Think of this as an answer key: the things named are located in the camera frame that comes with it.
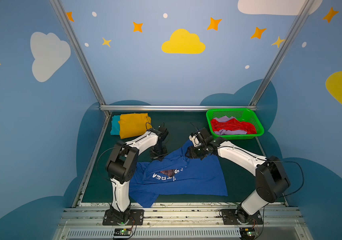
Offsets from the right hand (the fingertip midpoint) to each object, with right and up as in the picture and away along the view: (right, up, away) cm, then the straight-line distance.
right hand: (189, 153), depth 87 cm
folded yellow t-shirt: (-38, +17, +20) cm, 47 cm away
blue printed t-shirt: (-7, -14, +1) cm, 15 cm away
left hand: (-15, -4, +5) cm, 17 cm away
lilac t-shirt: (+25, +12, +13) cm, 31 cm away
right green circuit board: (+27, -36, -16) cm, 48 cm away
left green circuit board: (-34, -35, -16) cm, 52 cm away
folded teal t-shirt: (-55, +17, +26) cm, 63 cm away
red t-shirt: (+34, +17, +21) cm, 44 cm away
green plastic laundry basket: (+47, +25, +29) cm, 61 cm away
